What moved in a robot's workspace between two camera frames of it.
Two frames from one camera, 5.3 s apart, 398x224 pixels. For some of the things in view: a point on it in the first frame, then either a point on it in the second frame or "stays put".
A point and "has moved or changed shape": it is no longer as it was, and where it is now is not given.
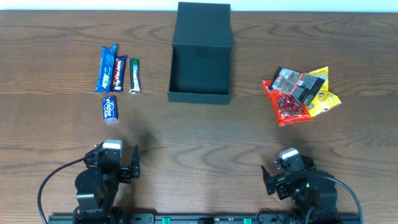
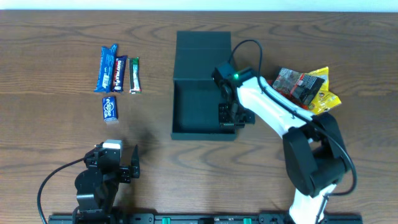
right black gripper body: (277, 182) -> (232, 117)
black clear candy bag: (303, 87) stays put
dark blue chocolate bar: (119, 73) stays put
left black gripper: (127, 173) stays put
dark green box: (200, 66) has moved or changed shape
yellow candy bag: (324, 99) stays put
